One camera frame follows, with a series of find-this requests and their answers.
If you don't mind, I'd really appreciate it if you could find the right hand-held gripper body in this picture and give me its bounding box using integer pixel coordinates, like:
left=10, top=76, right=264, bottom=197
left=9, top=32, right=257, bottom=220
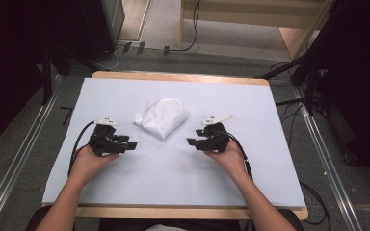
left=195, top=115, right=234, bottom=154

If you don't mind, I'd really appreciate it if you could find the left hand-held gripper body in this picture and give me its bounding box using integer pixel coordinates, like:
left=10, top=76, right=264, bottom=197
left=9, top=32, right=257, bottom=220
left=89, top=116, right=124, bottom=158

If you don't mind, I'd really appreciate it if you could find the white textured towel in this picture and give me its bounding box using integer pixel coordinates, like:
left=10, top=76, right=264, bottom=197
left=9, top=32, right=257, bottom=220
left=133, top=97, right=191, bottom=141

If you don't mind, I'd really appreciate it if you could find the person's left hand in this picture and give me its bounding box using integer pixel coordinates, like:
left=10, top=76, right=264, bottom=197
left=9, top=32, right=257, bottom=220
left=68, top=145, right=120, bottom=187

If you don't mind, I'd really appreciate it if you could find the person's right hand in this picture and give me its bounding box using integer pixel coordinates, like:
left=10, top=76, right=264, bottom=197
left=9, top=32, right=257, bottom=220
left=203, top=140, right=250, bottom=181

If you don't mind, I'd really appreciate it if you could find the pale table mat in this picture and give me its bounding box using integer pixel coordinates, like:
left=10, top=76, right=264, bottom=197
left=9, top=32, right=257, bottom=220
left=41, top=77, right=306, bottom=208

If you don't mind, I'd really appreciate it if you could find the person's dark clothing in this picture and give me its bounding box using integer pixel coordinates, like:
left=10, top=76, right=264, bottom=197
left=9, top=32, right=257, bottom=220
left=25, top=205, right=304, bottom=231

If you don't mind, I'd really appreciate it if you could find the black metal stand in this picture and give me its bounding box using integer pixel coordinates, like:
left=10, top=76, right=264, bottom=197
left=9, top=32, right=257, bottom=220
left=40, top=41, right=105, bottom=106

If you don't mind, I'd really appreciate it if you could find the black tripod stand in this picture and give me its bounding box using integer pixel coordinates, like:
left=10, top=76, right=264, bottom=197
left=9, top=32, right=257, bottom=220
left=254, top=0, right=330, bottom=117

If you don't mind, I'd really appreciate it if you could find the dark cabinet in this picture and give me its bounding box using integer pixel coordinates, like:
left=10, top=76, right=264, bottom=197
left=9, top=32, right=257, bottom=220
left=78, top=0, right=126, bottom=63

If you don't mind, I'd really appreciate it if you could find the black curtain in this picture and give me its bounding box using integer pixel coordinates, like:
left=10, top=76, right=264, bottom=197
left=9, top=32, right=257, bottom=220
left=0, top=0, right=88, bottom=153
left=314, top=0, right=370, bottom=191

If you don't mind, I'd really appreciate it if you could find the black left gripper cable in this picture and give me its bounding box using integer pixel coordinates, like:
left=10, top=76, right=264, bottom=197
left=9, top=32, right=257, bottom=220
left=67, top=120, right=96, bottom=177

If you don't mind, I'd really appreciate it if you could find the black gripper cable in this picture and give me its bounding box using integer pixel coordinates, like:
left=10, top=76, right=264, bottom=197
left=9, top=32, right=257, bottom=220
left=67, top=120, right=96, bottom=177
left=227, top=132, right=254, bottom=181

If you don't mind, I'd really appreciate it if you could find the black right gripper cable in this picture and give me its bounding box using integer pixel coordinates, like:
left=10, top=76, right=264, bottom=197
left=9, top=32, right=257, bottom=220
left=227, top=132, right=254, bottom=181

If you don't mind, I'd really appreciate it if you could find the white floor cable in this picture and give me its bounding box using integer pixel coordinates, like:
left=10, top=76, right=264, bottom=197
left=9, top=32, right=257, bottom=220
left=102, top=44, right=127, bottom=71

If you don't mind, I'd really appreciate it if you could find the black floor cable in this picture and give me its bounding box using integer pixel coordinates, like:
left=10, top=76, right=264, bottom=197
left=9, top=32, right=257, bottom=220
left=275, top=95, right=306, bottom=130
left=298, top=181, right=332, bottom=226

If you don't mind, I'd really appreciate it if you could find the metal floor rail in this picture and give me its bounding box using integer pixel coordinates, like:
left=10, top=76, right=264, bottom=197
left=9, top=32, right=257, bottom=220
left=293, top=86, right=364, bottom=231
left=0, top=75, right=62, bottom=231

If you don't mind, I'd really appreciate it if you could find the thin black hanging cable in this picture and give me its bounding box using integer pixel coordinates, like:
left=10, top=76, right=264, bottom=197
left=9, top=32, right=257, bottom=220
left=168, top=0, right=202, bottom=54

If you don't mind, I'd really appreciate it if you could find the light wooden frame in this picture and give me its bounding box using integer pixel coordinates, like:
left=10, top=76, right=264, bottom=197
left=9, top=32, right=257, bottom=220
left=179, top=0, right=335, bottom=61

